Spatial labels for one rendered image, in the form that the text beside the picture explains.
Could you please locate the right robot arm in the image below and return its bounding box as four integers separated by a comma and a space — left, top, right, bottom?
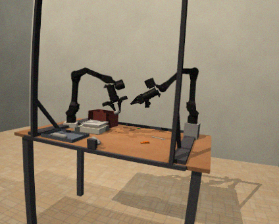
144, 67, 199, 124

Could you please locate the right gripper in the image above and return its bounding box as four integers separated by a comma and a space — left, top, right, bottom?
130, 91, 152, 105

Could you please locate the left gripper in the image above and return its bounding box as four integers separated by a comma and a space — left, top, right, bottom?
102, 91, 128, 112

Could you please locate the white digital scale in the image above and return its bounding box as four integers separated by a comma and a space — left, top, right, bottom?
74, 120, 109, 134

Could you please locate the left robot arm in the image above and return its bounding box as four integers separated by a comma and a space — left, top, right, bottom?
66, 68, 125, 123

